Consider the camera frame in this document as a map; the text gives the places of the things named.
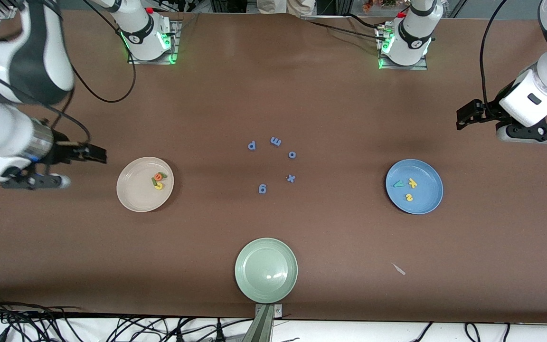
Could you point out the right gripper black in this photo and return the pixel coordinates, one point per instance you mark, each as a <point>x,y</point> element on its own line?
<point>64,154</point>

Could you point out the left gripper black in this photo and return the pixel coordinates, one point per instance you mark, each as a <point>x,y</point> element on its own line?
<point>488,113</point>

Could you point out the yellow foam letter k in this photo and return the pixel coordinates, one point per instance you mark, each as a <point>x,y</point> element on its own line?
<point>412,183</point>

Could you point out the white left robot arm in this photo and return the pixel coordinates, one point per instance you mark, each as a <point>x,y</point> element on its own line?
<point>413,33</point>

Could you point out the beige brown plate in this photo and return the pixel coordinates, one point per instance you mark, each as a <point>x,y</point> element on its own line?
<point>136,192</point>

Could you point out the blue plate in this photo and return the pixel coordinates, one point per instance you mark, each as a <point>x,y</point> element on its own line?
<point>420,204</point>

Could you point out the small orange object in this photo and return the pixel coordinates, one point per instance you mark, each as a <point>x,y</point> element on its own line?
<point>367,5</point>

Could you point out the small grey tape scrap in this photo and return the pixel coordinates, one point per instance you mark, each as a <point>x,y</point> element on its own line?
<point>399,269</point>

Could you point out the blue foam letter m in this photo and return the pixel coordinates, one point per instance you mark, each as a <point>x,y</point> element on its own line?
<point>276,141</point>

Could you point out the blue foam letter x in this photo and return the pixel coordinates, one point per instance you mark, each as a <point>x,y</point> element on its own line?
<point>291,178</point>

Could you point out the brown table cover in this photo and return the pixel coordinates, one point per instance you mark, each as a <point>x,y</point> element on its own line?
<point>273,95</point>

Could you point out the green plate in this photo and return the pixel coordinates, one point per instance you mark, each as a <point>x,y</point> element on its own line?
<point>266,270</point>

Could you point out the person in beige trousers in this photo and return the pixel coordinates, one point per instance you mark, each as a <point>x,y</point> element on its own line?
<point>285,5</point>

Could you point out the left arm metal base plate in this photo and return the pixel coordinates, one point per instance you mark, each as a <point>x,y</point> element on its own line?
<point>423,65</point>

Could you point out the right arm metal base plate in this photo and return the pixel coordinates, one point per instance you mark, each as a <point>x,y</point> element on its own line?
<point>174,42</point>

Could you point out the aluminium frame rail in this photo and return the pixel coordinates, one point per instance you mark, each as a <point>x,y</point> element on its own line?
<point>3,9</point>

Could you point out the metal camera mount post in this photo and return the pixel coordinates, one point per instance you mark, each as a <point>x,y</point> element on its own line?
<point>260,327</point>

